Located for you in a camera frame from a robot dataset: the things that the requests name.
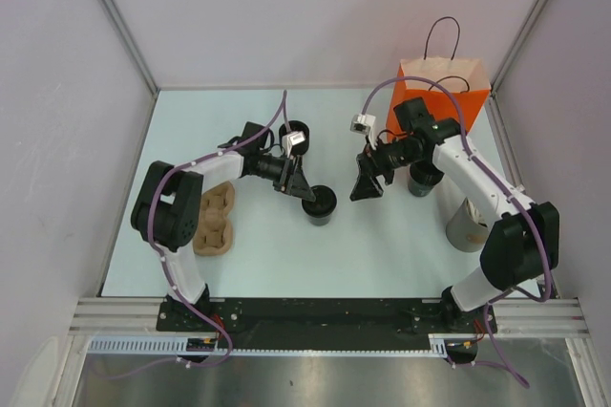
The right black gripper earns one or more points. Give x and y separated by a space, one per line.
368 185

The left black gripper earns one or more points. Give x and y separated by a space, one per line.
292 180

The black coffee cup lid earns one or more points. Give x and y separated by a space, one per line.
324 204

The stack of black cups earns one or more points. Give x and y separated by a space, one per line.
423 178

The stack of black lids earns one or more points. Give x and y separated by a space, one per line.
294 125

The orange paper bag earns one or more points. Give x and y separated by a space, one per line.
450 86

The single black coffee cup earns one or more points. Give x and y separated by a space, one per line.
319 219

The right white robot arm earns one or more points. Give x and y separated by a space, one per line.
523 237

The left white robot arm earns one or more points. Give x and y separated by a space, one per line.
167 208

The left brown cup carrier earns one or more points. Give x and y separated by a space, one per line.
215 234

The grey straw holder cup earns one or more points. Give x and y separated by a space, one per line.
463 233

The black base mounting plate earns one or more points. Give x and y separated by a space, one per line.
339 324

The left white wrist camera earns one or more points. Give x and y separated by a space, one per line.
294 143

